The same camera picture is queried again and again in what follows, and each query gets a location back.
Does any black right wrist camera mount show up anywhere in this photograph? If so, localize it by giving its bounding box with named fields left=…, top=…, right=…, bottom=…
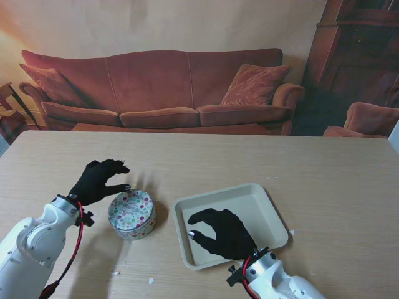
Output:
left=226, top=264, right=247, bottom=286

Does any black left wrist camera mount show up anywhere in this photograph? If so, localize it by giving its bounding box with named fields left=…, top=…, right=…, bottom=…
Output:
left=76, top=210, right=96, bottom=229

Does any red left arm cable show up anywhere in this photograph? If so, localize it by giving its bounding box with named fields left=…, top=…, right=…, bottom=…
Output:
left=40, top=201, right=87, bottom=299

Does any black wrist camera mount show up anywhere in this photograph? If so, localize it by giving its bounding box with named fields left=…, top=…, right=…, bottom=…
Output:
left=76, top=210, right=96, bottom=229
left=226, top=264, right=247, bottom=286

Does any patterned orange sofa cushion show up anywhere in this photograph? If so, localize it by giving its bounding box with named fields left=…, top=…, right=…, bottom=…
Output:
left=219, top=64, right=293, bottom=106

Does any round polka dot box lid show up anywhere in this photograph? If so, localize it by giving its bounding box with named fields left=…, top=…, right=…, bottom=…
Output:
left=107, top=188, right=156, bottom=234

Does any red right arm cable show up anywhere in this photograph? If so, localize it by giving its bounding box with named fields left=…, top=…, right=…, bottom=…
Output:
left=241, top=255, right=255, bottom=293

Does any brown armchair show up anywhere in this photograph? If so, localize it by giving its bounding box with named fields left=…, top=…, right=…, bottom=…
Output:
left=322, top=102, right=399, bottom=139

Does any brown three-seat sofa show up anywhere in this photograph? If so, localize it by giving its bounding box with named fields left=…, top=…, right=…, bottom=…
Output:
left=18, top=47, right=307, bottom=136

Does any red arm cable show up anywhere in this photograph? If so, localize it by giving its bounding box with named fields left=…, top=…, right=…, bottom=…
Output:
left=40, top=201, right=87, bottom=299
left=241, top=255, right=255, bottom=293

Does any round polka dot cookie box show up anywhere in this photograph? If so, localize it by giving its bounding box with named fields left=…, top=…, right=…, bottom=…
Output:
left=109, top=217, right=157, bottom=242

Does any dark wooden cabinet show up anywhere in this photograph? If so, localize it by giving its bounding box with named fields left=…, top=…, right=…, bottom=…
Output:
left=300, top=0, right=399, bottom=108

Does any beige rectangular tray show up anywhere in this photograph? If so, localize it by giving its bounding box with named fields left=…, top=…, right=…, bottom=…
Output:
left=171, top=183, right=289, bottom=271

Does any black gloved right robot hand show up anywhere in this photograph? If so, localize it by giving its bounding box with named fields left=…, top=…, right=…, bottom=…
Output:
left=186, top=208, right=259, bottom=261

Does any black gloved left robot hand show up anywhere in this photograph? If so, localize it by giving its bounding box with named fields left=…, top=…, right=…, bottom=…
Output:
left=68, top=159, right=132, bottom=207

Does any plain brown sofa cushion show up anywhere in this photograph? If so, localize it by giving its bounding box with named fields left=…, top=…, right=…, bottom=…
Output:
left=18, top=63, right=90, bottom=109

